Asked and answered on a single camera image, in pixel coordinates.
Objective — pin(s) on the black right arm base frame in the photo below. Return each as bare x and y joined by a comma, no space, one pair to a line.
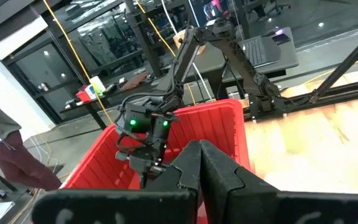
337,93

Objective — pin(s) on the small red box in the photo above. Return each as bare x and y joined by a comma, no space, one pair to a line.
82,97

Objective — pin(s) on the red plastic bin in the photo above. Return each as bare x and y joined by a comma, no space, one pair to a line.
216,124

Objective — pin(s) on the grey laptop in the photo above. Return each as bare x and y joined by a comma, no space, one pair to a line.
259,51

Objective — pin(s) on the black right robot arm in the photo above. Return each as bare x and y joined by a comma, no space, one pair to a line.
244,71

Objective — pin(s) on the black rig frame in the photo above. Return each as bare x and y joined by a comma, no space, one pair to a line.
343,65

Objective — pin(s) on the grey desk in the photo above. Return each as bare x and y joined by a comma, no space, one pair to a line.
287,56

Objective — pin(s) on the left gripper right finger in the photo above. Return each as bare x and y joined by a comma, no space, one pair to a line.
259,207

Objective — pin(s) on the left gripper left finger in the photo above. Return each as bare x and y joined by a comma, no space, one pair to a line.
120,207

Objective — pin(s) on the black table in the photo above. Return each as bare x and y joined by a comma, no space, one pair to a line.
95,115

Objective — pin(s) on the white and blue box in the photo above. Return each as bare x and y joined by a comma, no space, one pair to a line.
90,91

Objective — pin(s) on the person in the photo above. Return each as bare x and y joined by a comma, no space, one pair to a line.
17,161

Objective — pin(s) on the cardboard box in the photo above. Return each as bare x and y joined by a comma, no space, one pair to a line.
179,39

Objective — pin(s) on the black desk device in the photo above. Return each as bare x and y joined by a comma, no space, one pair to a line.
281,39

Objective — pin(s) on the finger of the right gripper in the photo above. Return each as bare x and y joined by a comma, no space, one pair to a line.
145,179
158,170

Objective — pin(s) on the brown flat bag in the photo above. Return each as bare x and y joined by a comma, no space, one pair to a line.
134,81

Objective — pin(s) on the white and green container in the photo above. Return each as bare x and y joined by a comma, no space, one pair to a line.
97,84

